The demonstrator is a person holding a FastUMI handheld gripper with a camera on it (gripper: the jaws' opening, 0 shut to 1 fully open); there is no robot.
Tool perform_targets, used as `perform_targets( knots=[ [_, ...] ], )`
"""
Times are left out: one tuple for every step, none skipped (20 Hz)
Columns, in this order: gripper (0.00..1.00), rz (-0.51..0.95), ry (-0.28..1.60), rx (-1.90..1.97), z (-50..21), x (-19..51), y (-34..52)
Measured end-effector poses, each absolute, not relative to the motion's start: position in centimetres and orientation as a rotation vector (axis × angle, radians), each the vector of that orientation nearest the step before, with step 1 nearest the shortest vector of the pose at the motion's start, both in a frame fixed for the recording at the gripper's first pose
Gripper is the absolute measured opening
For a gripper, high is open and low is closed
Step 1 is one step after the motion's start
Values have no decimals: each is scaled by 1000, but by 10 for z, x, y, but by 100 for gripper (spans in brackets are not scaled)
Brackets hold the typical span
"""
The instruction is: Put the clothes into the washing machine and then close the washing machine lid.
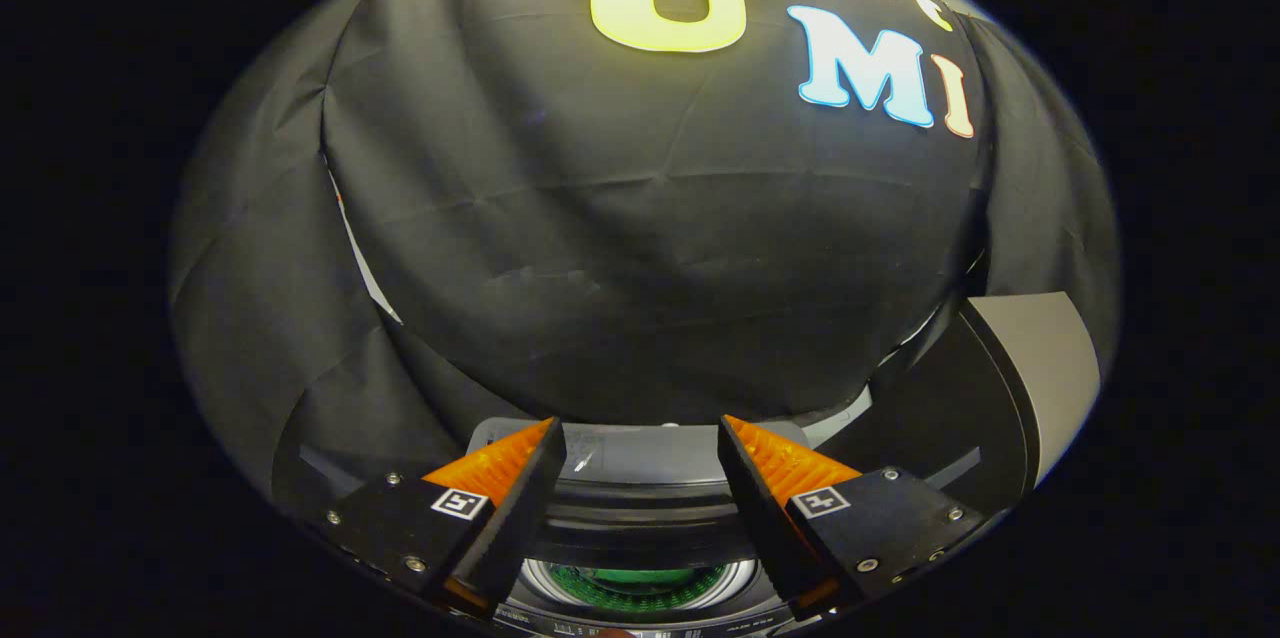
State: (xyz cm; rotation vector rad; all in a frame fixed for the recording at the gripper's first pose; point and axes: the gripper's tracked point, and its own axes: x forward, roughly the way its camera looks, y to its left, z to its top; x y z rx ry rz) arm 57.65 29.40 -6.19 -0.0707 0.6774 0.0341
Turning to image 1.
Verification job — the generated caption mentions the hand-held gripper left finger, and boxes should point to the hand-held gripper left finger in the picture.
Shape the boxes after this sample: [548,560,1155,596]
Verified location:
[320,416,567,619]

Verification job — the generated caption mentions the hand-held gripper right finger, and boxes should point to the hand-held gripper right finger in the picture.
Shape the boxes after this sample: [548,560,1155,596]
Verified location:
[718,414,986,619]

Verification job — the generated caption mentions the dark washing machine lid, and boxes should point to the dark washing machine lid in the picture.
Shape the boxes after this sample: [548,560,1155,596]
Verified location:
[505,478,796,634]

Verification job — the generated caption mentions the grey washing machine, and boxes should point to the grey washing machine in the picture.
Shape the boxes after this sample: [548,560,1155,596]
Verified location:
[468,416,813,638]

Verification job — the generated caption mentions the green polo shirt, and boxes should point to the green polo shirt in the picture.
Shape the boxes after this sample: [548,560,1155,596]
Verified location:
[585,566,701,591]

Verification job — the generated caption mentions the beige cabinet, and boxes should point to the beige cabinet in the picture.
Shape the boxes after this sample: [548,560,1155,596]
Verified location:
[820,291,1101,519]

